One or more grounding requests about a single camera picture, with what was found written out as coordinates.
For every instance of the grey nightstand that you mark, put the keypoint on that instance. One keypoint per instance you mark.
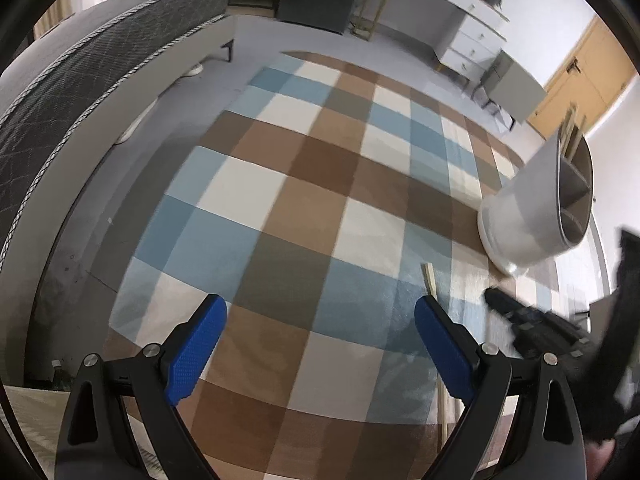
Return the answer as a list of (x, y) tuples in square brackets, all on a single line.
[(515, 90)]

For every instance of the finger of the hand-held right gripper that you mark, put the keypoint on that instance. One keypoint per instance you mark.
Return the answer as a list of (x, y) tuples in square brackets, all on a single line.
[(530, 322), (629, 265)]

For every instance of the white dressing table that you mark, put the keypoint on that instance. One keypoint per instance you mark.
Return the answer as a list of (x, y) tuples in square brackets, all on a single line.
[(465, 35)]

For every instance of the wooden door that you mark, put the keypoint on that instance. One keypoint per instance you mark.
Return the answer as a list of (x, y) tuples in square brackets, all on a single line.
[(595, 85)]

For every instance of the grey quilted bed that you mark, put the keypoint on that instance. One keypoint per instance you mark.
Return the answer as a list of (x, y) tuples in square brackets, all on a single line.
[(85, 180)]

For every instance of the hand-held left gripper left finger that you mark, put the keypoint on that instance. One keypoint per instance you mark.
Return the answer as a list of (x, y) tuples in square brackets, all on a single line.
[(192, 355)]

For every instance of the white oval utensil holder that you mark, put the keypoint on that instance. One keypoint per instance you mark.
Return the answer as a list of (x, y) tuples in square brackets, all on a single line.
[(520, 210)]

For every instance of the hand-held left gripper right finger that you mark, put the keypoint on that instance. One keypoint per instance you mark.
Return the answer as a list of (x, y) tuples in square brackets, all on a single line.
[(445, 355)]

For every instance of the slippers on floor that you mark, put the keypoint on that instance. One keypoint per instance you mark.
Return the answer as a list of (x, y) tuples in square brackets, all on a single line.
[(361, 29)]

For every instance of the checkered tablecloth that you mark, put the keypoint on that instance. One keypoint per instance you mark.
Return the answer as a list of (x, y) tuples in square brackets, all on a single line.
[(310, 200)]

